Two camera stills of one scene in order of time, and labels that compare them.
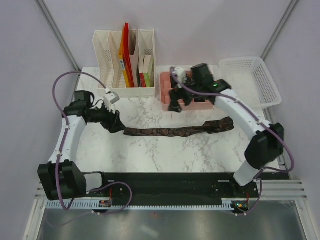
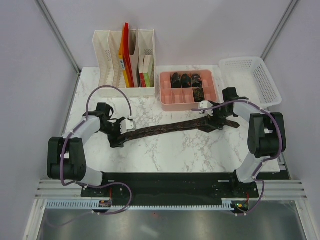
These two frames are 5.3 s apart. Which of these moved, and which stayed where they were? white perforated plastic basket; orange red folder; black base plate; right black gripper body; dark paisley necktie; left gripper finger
Moved: dark paisley necktie; right black gripper body; left gripper finger
Stayed: white perforated plastic basket; orange red folder; black base plate
